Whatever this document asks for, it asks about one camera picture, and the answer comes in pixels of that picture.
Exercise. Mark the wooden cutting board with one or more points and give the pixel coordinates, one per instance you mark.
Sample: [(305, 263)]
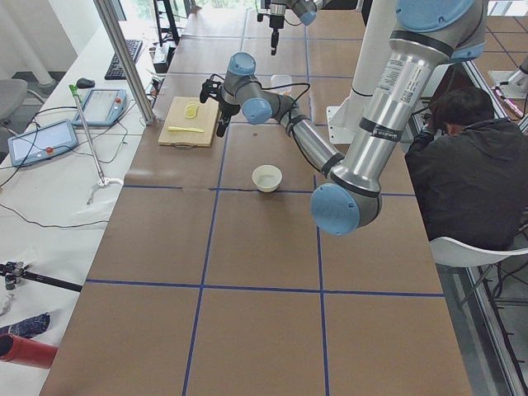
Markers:
[(207, 118)]

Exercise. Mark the lemon slices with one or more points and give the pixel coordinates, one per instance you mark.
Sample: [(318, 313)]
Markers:
[(191, 109)]

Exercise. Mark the white chair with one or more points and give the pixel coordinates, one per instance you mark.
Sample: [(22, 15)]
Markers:
[(451, 252)]

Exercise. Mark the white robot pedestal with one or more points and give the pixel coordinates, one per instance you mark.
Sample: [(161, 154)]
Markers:
[(343, 121)]

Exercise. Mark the teach pendant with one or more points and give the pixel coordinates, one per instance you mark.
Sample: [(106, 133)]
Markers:
[(42, 144), (102, 107)]

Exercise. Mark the seated person in black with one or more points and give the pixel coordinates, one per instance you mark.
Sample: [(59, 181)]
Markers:
[(469, 171)]

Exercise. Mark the blue patterned cloth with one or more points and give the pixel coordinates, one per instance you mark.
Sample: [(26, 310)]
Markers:
[(29, 327)]

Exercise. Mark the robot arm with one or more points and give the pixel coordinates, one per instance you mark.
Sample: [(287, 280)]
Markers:
[(403, 44), (276, 9)]

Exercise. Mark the reacher grabber stick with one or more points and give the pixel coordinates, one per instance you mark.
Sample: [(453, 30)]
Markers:
[(103, 181)]

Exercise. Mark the far teach pendant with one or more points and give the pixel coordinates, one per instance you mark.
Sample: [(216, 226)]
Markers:
[(102, 107)]

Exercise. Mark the aluminium frame post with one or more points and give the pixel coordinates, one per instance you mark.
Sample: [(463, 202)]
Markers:
[(111, 23)]

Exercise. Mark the near teach pendant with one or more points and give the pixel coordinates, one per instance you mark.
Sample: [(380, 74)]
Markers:
[(42, 144)]

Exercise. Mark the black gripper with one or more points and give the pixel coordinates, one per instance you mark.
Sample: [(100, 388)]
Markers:
[(226, 107), (274, 21)]

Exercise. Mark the clear plastic egg box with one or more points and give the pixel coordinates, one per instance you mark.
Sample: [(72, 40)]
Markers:
[(281, 84)]

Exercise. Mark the black computer mouse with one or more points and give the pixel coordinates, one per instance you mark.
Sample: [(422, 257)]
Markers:
[(84, 83)]

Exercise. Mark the yellow plastic knife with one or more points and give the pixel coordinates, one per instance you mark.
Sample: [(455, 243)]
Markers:
[(185, 129)]

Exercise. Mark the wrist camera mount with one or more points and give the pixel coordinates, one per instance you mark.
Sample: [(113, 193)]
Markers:
[(211, 88), (263, 9)]

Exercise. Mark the red cylinder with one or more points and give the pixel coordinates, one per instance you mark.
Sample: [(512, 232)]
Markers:
[(23, 351)]

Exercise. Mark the black tripod rod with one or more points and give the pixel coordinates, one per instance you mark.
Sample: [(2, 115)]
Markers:
[(15, 272)]

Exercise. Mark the white ceramic bowl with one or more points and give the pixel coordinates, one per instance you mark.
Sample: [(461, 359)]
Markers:
[(266, 178)]

